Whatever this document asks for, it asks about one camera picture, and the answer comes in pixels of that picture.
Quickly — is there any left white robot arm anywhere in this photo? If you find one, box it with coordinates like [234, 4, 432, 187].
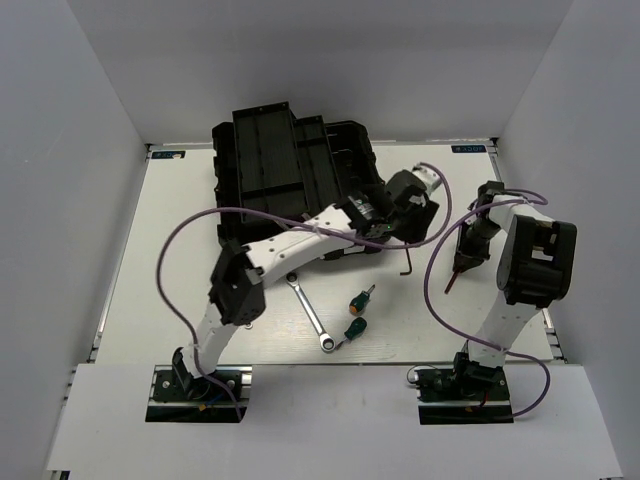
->
[172, 164, 443, 399]

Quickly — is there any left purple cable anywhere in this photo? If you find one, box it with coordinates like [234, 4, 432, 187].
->
[157, 161, 454, 420]

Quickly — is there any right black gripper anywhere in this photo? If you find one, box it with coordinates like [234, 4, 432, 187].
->
[453, 218, 502, 272]

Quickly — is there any large silver ratchet wrench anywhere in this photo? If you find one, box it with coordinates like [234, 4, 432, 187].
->
[286, 272, 336, 353]

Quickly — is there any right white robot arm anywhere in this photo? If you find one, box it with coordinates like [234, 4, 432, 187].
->
[451, 181, 578, 399]

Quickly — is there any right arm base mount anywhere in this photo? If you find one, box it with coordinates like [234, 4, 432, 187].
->
[406, 352, 514, 426]

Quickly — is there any purple cable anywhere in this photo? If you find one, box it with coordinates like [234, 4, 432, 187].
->
[157, 161, 454, 420]
[423, 188, 554, 419]

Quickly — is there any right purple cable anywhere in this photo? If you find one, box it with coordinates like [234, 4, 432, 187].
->
[423, 188, 554, 419]

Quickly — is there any black plastic toolbox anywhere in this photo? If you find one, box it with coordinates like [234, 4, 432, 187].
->
[212, 102, 384, 244]

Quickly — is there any green screwdriver dark cap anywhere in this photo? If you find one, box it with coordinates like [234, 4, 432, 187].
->
[336, 317, 367, 349]

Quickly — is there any green screwdriver orange cap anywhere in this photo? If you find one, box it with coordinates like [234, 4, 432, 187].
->
[349, 285, 375, 315]

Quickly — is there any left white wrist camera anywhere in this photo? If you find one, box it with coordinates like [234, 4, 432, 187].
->
[411, 164, 443, 197]

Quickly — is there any brown hex key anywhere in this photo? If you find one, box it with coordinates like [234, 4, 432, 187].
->
[399, 249, 413, 277]
[444, 270, 459, 294]

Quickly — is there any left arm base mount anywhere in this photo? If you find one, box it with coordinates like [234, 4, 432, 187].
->
[145, 365, 252, 424]

